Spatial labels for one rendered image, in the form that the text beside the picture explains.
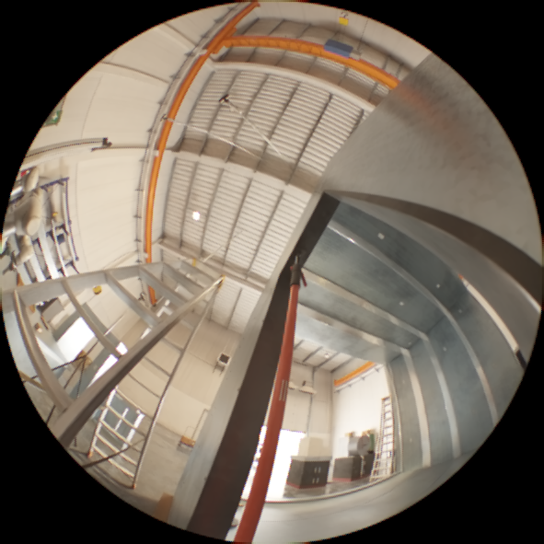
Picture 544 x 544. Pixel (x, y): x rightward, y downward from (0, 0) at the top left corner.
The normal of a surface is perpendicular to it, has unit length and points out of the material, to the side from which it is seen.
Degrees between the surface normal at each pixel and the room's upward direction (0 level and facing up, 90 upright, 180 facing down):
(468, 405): 90
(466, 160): 90
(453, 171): 90
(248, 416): 90
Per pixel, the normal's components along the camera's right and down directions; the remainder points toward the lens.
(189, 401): 0.39, -0.76
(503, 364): -0.90, -0.44
